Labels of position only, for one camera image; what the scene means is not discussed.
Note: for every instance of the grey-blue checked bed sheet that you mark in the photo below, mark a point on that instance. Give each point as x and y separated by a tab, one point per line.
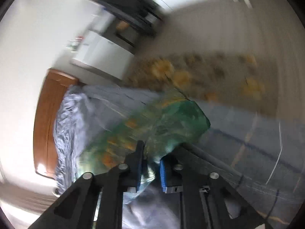
238	128

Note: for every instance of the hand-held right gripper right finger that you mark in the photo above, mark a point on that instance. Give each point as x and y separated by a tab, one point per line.
164	175

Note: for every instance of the wooden headboard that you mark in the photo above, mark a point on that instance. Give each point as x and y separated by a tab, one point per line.
45	124

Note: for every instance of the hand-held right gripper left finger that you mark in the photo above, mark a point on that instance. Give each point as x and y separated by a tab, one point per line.
140	171

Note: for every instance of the white nightstand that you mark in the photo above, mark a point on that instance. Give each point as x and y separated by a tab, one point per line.
102	54

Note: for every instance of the green floral garment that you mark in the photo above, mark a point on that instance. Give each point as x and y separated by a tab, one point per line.
181	121

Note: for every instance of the floral patterned rug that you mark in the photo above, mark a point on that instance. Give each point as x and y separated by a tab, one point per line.
190	71

